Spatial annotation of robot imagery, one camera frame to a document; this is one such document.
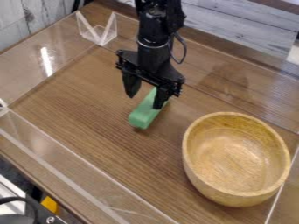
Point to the brown wooden bowl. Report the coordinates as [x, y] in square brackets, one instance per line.
[236, 158]

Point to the clear acrylic corner bracket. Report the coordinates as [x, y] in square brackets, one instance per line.
[98, 34]

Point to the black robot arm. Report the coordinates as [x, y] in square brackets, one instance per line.
[161, 21]

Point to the green rectangular block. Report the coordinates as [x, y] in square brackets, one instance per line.
[145, 113]

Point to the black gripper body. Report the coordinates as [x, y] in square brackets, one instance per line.
[150, 63]

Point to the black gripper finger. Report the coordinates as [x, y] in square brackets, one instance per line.
[161, 97]
[133, 84]

